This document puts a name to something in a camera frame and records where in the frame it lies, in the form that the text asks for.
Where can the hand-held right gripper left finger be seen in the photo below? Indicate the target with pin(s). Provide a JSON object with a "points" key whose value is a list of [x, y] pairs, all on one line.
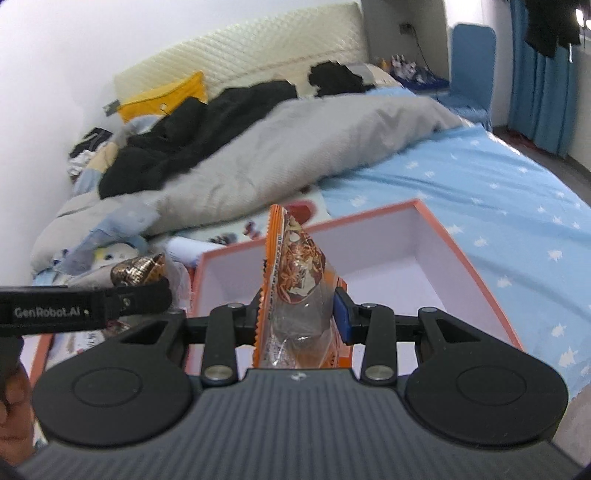
{"points": [[247, 319]]}

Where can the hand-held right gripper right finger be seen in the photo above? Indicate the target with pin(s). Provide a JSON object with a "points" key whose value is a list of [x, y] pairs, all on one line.
{"points": [[341, 314]]}

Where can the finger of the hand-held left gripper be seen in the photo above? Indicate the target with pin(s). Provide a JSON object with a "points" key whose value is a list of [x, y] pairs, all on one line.
{"points": [[143, 299]]}

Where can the brown snack packet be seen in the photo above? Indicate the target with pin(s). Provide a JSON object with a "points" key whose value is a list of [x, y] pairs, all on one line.
{"points": [[138, 270]]}

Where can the orange snack packet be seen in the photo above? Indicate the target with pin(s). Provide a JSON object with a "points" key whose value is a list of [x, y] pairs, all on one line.
{"points": [[295, 258]]}

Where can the pink cardboard box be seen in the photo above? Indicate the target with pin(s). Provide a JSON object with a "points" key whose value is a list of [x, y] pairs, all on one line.
{"points": [[392, 249]]}

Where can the person's left hand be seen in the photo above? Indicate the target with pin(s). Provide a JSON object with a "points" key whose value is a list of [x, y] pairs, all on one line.
{"points": [[16, 415]]}

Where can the pink box lid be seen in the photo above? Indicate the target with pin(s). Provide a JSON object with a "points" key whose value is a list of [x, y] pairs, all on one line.
{"points": [[41, 355]]}

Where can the plush penguin toy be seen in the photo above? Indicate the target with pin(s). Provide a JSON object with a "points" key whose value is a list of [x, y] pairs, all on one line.
{"points": [[115, 254]]}

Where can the white spray bottle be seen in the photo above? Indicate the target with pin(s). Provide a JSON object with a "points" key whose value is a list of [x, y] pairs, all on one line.
{"points": [[182, 251]]}

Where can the pile of clothes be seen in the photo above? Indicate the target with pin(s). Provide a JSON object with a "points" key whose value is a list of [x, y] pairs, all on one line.
{"points": [[87, 147]]}

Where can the black jacket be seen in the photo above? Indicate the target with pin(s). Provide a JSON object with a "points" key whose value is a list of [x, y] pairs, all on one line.
{"points": [[184, 134]]}

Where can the grey duvet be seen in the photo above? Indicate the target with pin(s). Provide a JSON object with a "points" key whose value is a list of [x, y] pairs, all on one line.
{"points": [[300, 147]]}

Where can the blue star bedsheet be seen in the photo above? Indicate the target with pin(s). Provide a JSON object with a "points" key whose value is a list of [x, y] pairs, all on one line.
{"points": [[485, 207]]}

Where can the yellow pillow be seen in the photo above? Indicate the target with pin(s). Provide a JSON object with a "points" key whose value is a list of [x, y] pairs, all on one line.
{"points": [[157, 99]]}

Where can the black garment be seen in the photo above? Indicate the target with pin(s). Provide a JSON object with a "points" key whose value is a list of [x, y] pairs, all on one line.
{"points": [[337, 78]]}

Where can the grey pillow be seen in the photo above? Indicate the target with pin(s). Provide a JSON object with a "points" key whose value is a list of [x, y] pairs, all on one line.
{"points": [[378, 76]]}

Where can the bedside table with bottles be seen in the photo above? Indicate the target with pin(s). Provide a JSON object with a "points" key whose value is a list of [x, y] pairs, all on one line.
{"points": [[415, 76]]}

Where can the cream quilted headboard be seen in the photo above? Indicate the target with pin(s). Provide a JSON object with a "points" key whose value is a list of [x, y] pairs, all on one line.
{"points": [[254, 46]]}

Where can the blue chair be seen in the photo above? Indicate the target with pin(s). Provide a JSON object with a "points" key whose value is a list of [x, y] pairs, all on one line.
{"points": [[471, 60]]}

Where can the grey wardrobe cabinet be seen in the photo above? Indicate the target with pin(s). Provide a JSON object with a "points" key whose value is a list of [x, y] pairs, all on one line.
{"points": [[383, 27]]}

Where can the blue curtain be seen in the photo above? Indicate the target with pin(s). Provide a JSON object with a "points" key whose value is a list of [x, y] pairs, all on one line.
{"points": [[540, 101]]}

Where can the hanging dark clothes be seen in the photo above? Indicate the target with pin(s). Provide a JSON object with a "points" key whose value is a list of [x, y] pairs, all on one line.
{"points": [[545, 27]]}

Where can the grey wall socket plate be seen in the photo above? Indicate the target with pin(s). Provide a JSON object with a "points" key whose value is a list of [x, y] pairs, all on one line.
{"points": [[111, 108]]}

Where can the black wall socket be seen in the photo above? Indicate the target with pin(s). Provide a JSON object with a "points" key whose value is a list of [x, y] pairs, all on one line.
{"points": [[406, 27]]}

